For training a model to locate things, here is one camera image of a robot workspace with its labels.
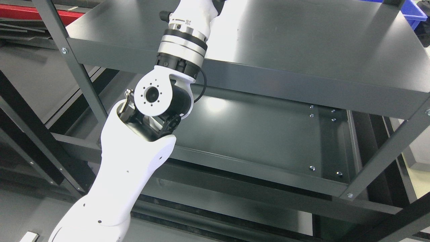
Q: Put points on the blue plastic bin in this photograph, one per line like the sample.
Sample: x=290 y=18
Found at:
x=412 y=13

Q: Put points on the red metal beam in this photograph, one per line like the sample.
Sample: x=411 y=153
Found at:
x=31 y=13

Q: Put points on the black metal shelf rack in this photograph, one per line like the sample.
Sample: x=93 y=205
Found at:
x=44 y=151

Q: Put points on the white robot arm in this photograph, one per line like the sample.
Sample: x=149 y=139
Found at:
x=138 y=136

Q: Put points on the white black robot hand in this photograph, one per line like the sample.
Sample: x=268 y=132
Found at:
x=196 y=14

